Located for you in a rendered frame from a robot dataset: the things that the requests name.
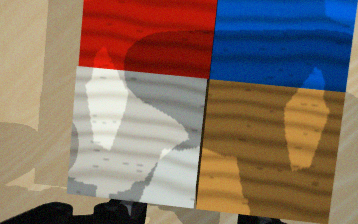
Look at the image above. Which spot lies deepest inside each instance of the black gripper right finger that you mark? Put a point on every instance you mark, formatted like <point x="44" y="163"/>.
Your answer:
<point x="248" y="219"/>

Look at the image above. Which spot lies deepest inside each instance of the red cube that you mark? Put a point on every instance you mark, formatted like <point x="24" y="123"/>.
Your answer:
<point x="170" y="37"/>

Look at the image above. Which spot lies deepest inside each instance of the blue cube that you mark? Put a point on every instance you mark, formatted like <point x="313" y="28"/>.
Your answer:
<point x="292" y="43"/>

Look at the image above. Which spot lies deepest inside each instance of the white cube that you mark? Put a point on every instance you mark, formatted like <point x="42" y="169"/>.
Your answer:
<point x="136" y="136"/>

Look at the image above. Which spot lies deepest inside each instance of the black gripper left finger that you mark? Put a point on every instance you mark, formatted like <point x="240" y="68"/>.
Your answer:
<point x="112" y="212"/>

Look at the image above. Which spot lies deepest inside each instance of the brown wood-grain cube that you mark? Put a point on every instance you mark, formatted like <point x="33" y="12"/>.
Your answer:
<point x="269" y="151"/>

